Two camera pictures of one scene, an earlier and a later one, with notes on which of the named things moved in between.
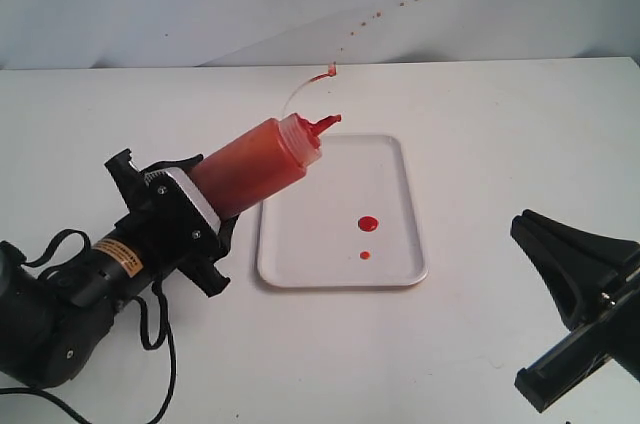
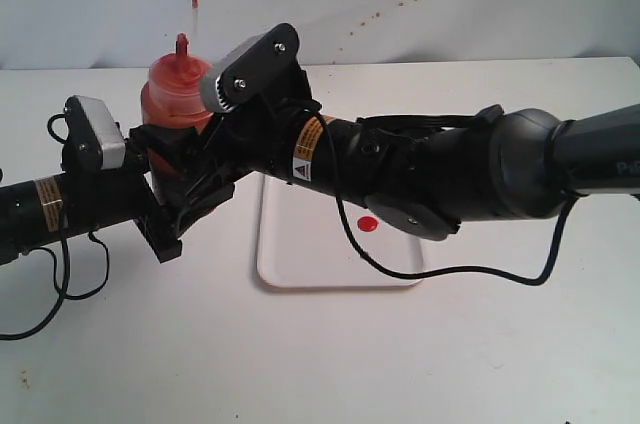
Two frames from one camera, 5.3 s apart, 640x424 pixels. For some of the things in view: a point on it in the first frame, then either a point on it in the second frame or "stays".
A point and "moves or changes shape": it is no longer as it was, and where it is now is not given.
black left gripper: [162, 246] → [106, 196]
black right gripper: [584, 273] → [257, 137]
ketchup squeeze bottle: [260, 163] moves or changes shape
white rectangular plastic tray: [347, 221] stays
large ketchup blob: [367, 223] stays
